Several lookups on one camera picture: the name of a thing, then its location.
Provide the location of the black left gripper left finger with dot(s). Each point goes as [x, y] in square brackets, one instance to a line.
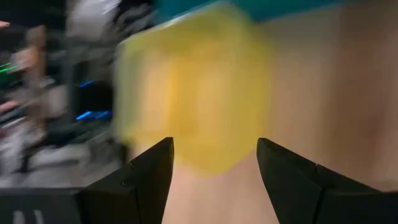
[140, 193]

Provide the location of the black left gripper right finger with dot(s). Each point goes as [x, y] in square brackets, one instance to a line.
[304, 193]

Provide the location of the yellow plastic bin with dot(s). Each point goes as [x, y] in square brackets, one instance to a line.
[192, 93]

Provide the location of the teal plastic bin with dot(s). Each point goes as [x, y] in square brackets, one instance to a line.
[264, 7]

